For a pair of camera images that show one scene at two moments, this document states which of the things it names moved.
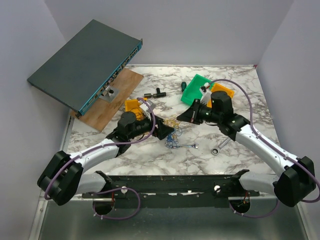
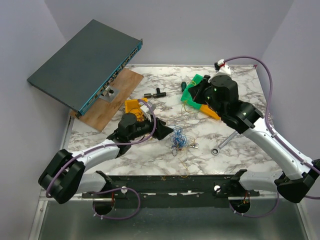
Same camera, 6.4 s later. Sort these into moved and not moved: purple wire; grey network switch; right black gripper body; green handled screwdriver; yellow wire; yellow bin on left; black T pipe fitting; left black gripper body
Moved: right black gripper body; yellow wire
Not moved: black T pipe fitting; left black gripper body; green handled screwdriver; purple wire; yellow bin on left; grey network switch
